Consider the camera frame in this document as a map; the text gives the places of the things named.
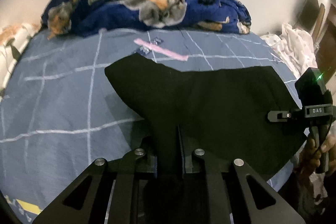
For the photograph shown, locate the white floral pillow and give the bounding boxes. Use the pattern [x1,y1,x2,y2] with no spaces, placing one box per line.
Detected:
[0,23,41,101]

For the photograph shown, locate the black pants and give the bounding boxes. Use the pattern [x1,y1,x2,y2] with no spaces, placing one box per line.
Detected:
[105,54,306,179]

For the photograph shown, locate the person right hand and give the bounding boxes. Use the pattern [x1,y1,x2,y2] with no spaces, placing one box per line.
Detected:
[299,132,335,178]

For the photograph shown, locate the blue grid bedsheet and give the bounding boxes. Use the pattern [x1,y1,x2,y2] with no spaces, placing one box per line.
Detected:
[1,29,297,223]

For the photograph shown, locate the navy cat print blanket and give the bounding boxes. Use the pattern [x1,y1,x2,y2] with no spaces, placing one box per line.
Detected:
[41,0,251,37]

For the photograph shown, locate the white dotted cloth pile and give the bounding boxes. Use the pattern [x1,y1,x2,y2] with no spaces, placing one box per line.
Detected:
[260,23,318,79]

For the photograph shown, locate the dark wall picture frame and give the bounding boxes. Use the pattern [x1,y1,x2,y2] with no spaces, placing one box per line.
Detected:
[298,0,319,31]

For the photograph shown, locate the brown wooden wardrobe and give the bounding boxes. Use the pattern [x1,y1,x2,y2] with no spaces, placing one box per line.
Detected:
[314,4,335,83]

